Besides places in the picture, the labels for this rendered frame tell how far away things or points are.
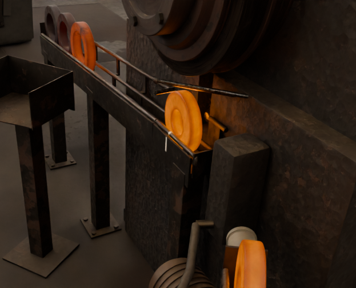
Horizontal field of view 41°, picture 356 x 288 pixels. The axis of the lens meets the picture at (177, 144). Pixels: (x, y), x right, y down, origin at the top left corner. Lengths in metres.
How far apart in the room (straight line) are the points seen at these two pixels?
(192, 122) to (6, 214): 1.19
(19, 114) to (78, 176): 0.82
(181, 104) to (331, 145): 0.41
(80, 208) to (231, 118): 1.13
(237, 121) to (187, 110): 0.12
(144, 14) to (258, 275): 0.59
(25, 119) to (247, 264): 0.96
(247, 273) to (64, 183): 1.63
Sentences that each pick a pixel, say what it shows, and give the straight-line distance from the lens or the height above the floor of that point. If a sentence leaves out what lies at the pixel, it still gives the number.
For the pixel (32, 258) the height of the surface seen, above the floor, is 0.01.
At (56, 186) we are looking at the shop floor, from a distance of 2.25.
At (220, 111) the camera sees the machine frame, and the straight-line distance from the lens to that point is 1.14.
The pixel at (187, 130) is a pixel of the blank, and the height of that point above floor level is 0.75.
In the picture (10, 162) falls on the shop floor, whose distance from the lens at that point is 2.47.
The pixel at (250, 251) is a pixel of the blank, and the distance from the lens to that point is 0.75.
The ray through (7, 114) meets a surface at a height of 0.60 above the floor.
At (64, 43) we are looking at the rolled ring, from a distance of 2.03.
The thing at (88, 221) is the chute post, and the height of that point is 0.01.
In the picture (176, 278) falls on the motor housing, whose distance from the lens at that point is 1.05.
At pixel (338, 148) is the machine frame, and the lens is 0.89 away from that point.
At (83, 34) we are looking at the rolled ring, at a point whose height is 0.77.
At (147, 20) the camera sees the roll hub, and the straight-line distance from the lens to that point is 1.01.
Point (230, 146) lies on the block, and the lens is 0.98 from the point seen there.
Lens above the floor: 1.28
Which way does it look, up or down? 30 degrees down
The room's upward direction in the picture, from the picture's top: 4 degrees clockwise
